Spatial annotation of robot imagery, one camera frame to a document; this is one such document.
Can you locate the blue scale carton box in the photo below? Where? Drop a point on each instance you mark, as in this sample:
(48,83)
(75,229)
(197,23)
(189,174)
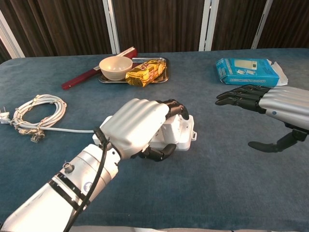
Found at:
(248,72)

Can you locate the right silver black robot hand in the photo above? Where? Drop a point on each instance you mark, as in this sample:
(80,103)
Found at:
(285,104)

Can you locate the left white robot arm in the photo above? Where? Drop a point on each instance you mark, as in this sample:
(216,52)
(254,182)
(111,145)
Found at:
(48,200)

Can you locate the dark red long case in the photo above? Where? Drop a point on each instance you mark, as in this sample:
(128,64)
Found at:
(77,79)

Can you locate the white metal frame post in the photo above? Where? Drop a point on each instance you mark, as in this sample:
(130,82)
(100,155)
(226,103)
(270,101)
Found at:
(207,24)
(9,36)
(111,26)
(262,24)

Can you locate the blue table cloth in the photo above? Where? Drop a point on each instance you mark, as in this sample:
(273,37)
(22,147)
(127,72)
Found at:
(217,169)

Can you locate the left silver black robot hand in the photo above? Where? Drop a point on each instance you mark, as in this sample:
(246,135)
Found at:
(135,123)

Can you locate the white power strip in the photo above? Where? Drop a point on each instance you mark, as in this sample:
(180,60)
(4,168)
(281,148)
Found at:
(186,143)

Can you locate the yellow biscuit pack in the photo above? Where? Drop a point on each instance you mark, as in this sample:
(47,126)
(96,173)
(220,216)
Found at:
(144,73)

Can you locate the steel rectangular tray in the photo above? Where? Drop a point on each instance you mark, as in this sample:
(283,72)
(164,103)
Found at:
(163,78)

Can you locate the white plastic block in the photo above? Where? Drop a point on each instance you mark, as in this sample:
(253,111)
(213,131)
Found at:
(177,128)

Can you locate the beige bowl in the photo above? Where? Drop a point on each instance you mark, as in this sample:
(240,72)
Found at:
(116,67)

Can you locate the white pink paper sleeve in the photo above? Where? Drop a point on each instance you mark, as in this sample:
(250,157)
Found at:
(125,52)

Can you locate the frayed beige twine tie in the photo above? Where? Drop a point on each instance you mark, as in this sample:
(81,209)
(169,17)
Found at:
(37,137)

